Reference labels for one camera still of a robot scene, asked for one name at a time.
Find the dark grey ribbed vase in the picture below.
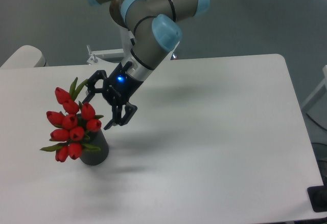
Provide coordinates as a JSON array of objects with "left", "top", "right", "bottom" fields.
[{"left": 77, "top": 114, "right": 109, "bottom": 166}]

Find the black device at table edge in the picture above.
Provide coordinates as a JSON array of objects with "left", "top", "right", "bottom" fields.
[{"left": 307, "top": 186, "right": 326, "bottom": 213}]

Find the red tulip bouquet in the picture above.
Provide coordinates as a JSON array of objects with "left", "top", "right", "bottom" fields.
[{"left": 40, "top": 78, "right": 103, "bottom": 163}]

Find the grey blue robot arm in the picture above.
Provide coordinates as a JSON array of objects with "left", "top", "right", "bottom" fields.
[{"left": 85, "top": 0, "right": 211, "bottom": 128}]

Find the white chair armrest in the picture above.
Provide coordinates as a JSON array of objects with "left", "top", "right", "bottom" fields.
[{"left": 1, "top": 45, "right": 49, "bottom": 70}]

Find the white metal base frame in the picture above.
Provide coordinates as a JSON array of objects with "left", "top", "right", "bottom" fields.
[{"left": 86, "top": 38, "right": 180, "bottom": 65}]

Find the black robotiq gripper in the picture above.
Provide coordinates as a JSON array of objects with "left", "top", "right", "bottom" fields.
[{"left": 82, "top": 61, "right": 143, "bottom": 130}]

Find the white furniture frame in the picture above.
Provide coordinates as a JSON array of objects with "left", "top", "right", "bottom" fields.
[{"left": 300, "top": 65, "right": 326, "bottom": 112}]

